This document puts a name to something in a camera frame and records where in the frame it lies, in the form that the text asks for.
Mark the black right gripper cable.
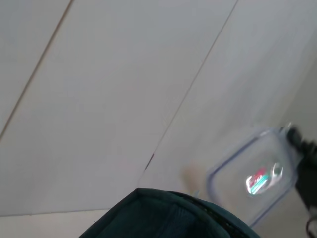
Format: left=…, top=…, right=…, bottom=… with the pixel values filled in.
left=306, top=214, right=317, bottom=238

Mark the dark teal fabric bag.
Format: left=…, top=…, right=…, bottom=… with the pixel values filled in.
left=79, top=187, right=258, bottom=238

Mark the clear plastic lidded container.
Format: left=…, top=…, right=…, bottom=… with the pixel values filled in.
left=205, top=126, right=302, bottom=228

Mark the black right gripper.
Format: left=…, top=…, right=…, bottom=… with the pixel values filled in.
left=279, top=125, right=317, bottom=214

